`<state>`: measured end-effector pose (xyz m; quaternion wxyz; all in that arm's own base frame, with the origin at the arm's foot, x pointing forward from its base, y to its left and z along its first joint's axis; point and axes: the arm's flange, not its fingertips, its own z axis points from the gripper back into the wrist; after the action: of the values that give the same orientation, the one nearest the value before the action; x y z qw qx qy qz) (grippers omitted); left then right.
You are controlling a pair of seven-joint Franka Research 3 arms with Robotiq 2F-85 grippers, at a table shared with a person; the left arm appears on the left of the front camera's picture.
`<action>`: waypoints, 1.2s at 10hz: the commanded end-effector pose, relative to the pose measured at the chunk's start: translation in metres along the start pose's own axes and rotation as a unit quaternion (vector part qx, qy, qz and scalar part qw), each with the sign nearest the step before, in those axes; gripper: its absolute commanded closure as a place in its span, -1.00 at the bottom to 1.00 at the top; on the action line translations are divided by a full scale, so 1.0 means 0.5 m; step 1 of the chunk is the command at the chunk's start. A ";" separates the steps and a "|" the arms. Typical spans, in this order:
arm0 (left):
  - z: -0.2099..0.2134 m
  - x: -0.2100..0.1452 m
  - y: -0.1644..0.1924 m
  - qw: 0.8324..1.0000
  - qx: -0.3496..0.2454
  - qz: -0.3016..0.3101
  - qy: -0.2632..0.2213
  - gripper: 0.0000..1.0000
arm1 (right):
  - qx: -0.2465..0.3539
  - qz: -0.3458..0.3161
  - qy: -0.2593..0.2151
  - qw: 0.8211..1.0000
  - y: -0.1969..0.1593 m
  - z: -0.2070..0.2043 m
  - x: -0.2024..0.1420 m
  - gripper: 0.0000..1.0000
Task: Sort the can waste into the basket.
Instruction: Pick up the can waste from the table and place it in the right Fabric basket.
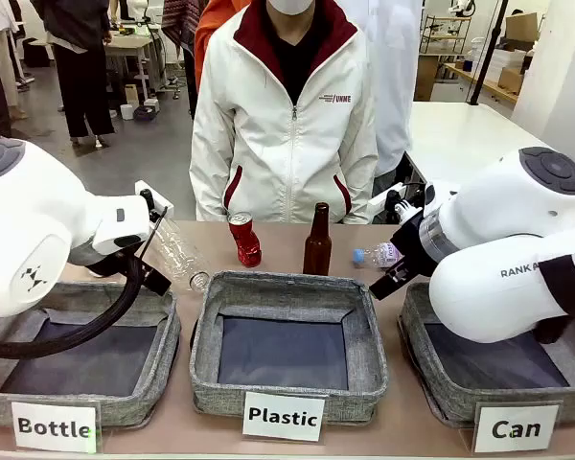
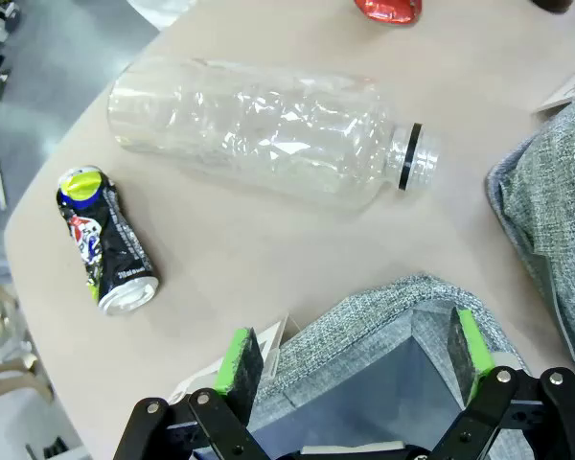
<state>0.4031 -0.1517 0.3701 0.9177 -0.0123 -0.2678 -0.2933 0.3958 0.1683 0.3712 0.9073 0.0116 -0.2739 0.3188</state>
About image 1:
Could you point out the white background desk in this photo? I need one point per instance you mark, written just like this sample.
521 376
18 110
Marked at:
129 45

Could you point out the brown glass bottle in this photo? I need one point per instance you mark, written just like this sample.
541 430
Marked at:
317 254

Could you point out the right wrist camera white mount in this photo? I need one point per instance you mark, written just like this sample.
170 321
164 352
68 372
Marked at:
393 201

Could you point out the white bucket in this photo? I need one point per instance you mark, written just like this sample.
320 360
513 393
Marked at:
127 111

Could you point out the grey fabric basket Bottle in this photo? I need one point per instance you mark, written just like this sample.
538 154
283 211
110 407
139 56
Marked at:
76 409

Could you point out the person in white coat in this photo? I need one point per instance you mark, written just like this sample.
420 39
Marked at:
397 72

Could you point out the wooden bench shelf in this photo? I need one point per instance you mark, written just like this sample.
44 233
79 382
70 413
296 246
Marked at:
484 84

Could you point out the white Plastic label card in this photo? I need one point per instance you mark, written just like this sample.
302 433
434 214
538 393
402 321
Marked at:
282 417

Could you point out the white face mask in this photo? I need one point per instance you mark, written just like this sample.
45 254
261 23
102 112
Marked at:
290 6

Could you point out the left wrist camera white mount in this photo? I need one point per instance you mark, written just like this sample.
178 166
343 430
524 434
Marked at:
160 201

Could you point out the black bag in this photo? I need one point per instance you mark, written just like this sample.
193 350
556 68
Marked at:
145 114

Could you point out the person in patterned top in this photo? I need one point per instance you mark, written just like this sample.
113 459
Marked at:
182 19

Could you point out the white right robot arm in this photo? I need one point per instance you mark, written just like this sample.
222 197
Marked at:
498 211

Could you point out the white Can label card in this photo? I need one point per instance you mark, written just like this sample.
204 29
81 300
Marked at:
515 429

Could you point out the crushed red can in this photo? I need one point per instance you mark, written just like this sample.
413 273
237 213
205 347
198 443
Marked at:
244 244

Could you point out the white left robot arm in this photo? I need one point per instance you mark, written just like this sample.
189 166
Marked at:
29 215

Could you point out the grey fabric basket Plastic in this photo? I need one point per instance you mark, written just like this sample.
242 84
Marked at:
287 287

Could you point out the stack of white boxes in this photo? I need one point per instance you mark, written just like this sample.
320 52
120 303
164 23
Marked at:
505 60

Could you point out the white side table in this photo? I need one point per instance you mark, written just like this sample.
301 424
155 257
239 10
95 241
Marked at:
460 134

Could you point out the small bottle blue cap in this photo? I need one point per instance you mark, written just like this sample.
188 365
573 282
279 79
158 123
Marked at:
378 254

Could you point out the brown paper bag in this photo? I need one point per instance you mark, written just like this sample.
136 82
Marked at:
131 93

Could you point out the black tripod pole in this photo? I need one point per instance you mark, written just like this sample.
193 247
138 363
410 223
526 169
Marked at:
489 52

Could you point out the person in orange top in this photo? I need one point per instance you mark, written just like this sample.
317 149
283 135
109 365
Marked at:
206 43

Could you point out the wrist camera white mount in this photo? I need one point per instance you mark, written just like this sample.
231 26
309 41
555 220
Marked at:
160 201
393 201

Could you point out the brown wooden cabinet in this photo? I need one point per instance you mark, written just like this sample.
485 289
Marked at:
426 76

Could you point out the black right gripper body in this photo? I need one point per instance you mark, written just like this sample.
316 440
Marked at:
412 254

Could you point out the white Bottle label card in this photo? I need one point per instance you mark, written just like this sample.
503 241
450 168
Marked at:
52 426

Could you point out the large clear plastic bottle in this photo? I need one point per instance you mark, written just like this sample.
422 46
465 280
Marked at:
182 254

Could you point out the person in dark clothes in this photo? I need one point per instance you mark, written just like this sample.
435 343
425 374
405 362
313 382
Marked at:
81 72

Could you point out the grey fabric basket Can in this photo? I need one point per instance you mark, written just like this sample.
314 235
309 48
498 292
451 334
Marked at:
441 393

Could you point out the person in white jacket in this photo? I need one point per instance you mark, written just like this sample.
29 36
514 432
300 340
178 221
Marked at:
268 144

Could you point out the small white box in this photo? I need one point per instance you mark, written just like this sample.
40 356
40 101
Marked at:
152 104

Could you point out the large cardboard box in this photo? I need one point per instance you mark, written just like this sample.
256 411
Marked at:
522 26

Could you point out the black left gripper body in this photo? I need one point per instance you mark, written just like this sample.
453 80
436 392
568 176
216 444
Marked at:
155 282

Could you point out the person in beige trousers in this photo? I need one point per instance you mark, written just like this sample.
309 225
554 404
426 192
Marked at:
0 62

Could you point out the small cardboard box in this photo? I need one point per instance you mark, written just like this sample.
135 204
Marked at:
510 79

